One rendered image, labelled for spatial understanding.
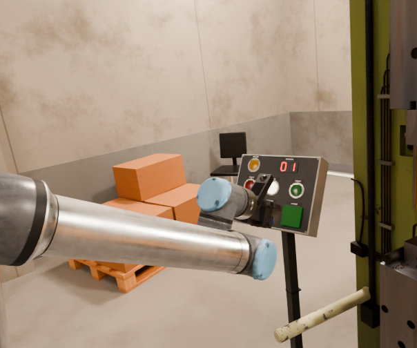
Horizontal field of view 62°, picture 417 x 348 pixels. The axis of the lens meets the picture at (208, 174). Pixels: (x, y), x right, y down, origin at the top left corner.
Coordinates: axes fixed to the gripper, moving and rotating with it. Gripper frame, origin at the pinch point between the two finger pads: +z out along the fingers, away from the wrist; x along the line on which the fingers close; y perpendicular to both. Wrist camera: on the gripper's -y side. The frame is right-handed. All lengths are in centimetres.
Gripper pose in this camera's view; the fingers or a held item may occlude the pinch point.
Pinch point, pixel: (278, 208)
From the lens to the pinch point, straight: 118.1
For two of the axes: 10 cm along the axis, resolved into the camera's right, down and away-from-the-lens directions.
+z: 6.2, 2.5, 7.5
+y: -2.1, 9.7, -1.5
